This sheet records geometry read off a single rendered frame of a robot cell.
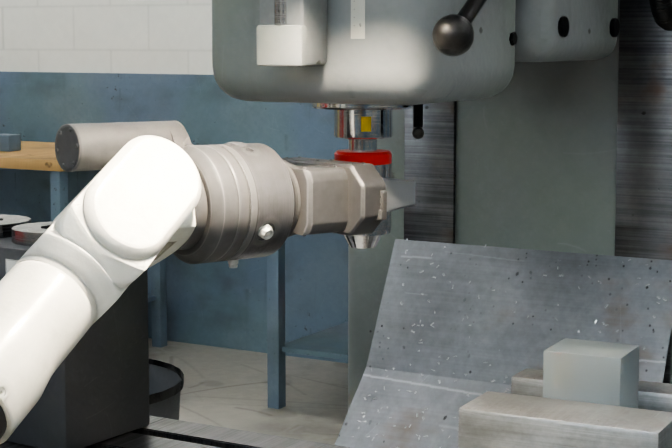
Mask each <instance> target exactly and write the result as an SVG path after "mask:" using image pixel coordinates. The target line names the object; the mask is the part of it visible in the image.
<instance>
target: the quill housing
mask: <svg viewBox="0 0 672 448"><path fill-rule="evenodd" d="M466 1H467V0H327V62H326V64H324V65H322V66H259V65H257V26H259V25H260V0H212V68H213V73H214V78H215V80H216V82H217V84H218V86H219V87H220V88H221V89H222V90H223V91H224V92H225V93H226V94H227V95H229V96H230V97H232V98H235V99H239V100H244V101H255V102H293V103H332V104H371V105H418V104H430V103H441V102H452V101H463V100H475V99H484V98H490V97H492V96H494V95H496V94H498V93H500V92H501V91H503V90H504V89H505V88H506V87H507V86H508V85H509V83H510V81H511V79H512V77H513V73H514V67H515V45H516V44H517V34H516V32H515V9H516V0H487V1H486V2H485V4H484V5H483V7H482V8H481V10H480V11H479V13H478V14H477V16H476V17H475V19H474V20H473V22H472V23H471V25H472V27H473V30H474V41H473V44H472V46H471V47H470V49H469V50H468V51H467V52H465V53H464V54H462V55H459V56H447V55H444V54H442V53H441V52H440V51H438V50H437V48H436V47H435V45H434V43H433V39H432V33H433V29H434V26H435V24H436V23H437V22H438V20H439V19H441V18H442V17H444V16H446V15H450V14H458V13H459V11H460V10H461V8H462V7H463V6H464V4H465V3H466Z"/></svg>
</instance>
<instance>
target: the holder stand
mask: <svg viewBox="0 0 672 448"><path fill-rule="evenodd" d="M52 222H53V221H52ZM52 222H36V223H31V218H29V217H26V216H19V215H0V281H1V280H2V278H3V277H4V276H5V275H6V274H7V273H8V272H9V271H10V270H11V269H12V267H13V266H14V265H15V264H16V263H17V262H18V260H19V259H20V258H21V257H22V256H23V255H24V254H25V253H26V252H27V251H28V249H29V248H30V247H31V246H32V245H33V244H34V243H35V242H36V241H37V240H38V239H39V238H40V237H41V236H42V234H43V233H44V232H45V231H46V230H47V229H48V228H49V227H50V226H51V224H52ZM149 422H150V415H149V345H148V275H147V269H146V270H145V271H144V272H143V273H142V274H141V275H140V276H139V277H138V278H137V279H136V280H134V281H133V282H132V283H131V284H130V285H129V286H128V287H127V289H126V290H125V291H124V292H123V294H122V295H121V296H120V297H119V299H118V300H117V301H116V302H115V303H114V304H113V305H112V306H111V307H110V308H109V309H108V310H107V311H106V312H105V313H104V314H103V315H102V316H101V317H100V318H99V319H98V320H97V321H96V322H95V323H94V324H93V325H91V327H90V328H89V329H88V331H87V332H86V333H85V334H84V336H83V337H82V338H81V339H80V341H79V342H78V343H77V344H76V346H75V347H74V348H73V349H72V351H71V352H70V353H69V354H68V356H67V357H66V358H65V359H64V361H63V362H62V363H61V364H60V366H59V367H58V368H57V369H56V371H55V372H54V373H53V375H52V376H51V378H50V380H49V382H48V384H47V386H46V388H45V390H44V392H43V394H42V396H41V397H40V399H39V401H38V402H37V403H36V404H35V406H34V407H33V408H32V409H31V411H30V412H29V413H28V414H27V416H26V417H25V418H24V419H23V421H22V422H21V423H20V424H19V426H18V427H17V428H16V429H15V431H14V432H13V433H12V434H11V436H10V437H9V438H8V439H7V440H6V441H8V442H13V443H18V444H23V445H27V446H32V447H37V448H84V447H87V446H90V445H93V444H96V443H99V442H102V441H104V440H107V439H110V438H113V437H116V436H119V435H122V434H125V433H128V432H131V431H133V430H136V429H139V428H142V427H145V426H148V425H149Z"/></svg>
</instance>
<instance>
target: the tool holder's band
mask: <svg viewBox="0 0 672 448"><path fill-rule="evenodd" d="M334 160H337V161H348V162H359V163H362V162H365V163H370V164H373V165H386V164H391V163H392V153H391V152H390V151H389V150H382V149H377V150H376V151H373V152H355V151H350V150H349V149H343V150H337V151H336V152H335V153H334Z"/></svg>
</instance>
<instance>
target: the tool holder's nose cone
mask: <svg viewBox="0 0 672 448"><path fill-rule="evenodd" d="M381 236H382V235H375V236H352V235H351V236H348V235H344V237H345V239H346V241H347V243H348V245H349V247H351V248H362V249H364V248H375V247H376V246H377V244H378V242H379V240H380V238H381Z"/></svg>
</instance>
